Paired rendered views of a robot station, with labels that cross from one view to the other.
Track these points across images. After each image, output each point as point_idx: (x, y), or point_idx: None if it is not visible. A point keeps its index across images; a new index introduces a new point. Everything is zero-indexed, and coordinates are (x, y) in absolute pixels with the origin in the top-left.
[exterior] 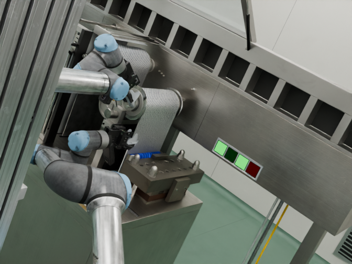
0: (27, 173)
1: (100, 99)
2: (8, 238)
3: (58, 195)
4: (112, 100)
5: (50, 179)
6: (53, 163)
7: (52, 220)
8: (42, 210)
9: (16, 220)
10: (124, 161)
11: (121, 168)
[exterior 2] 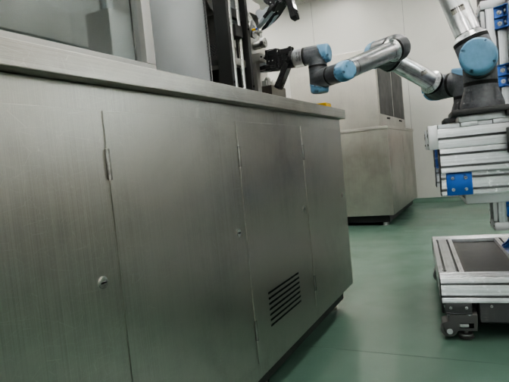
0: (302, 125)
1: (297, 17)
2: (312, 211)
3: (328, 114)
4: (255, 29)
5: (409, 45)
6: (400, 38)
7: (323, 146)
8: (318, 147)
9: (311, 183)
10: (271, 85)
11: (272, 94)
